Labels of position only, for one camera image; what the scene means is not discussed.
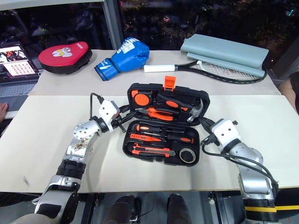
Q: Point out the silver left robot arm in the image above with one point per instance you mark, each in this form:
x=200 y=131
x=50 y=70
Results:
x=79 y=144

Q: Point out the orange black tape measure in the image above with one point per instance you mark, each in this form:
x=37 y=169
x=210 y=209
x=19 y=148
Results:
x=141 y=98

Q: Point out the orange case latch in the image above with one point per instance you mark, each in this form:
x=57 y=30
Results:
x=169 y=82

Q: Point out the black plastic tool case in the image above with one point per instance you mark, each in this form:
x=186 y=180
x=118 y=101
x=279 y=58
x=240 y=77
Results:
x=163 y=161

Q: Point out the blue boxing glove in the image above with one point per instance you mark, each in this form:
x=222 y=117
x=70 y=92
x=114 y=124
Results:
x=127 y=58

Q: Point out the black screwdriver orange cap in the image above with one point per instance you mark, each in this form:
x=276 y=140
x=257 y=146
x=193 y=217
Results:
x=181 y=140

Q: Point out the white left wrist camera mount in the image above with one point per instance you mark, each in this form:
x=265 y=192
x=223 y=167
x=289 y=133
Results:
x=107 y=112

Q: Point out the dark rounded shape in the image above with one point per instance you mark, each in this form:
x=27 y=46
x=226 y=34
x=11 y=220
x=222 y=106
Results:
x=181 y=210
x=123 y=210

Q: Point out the grey folded mat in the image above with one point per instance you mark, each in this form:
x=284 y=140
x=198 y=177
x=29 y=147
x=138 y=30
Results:
x=224 y=50

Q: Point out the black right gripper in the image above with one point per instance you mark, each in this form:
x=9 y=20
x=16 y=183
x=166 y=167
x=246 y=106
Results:
x=211 y=129

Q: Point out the open laptop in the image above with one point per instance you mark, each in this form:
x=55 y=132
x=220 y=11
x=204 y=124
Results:
x=16 y=70

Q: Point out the black white tennis racket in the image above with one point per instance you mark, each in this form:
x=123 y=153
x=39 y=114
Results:
x=158 y=68

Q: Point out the red punch mitt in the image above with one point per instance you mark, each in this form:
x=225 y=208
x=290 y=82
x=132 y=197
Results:
x=63 y=56

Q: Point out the orange black utility knife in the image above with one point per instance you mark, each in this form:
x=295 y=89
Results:
x=151 y=151

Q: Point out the person's bare hand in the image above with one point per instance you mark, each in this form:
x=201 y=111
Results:
x=2 y=112

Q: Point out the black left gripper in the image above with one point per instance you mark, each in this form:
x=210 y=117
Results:
x=118 y=120

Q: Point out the grey window pillar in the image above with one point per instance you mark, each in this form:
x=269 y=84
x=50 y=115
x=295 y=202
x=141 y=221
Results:
x=113 y=23

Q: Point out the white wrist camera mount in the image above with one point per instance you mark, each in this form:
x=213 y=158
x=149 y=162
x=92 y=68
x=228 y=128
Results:
x=225 y=133
x=107 y=112

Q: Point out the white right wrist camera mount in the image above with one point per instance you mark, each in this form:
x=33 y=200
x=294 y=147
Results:
x=225 y=133

